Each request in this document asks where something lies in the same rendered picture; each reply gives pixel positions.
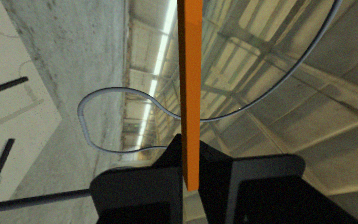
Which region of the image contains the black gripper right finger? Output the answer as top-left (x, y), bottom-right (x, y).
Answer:
top-left (198, 140), bottom-right (306, 224)

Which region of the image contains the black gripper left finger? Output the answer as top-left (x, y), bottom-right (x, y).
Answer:
top-left (89, 133), bottom-right (183, 224)

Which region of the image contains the orange handle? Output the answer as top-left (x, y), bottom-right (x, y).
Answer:
top-left (177, 0), bottom-right (202, 191)

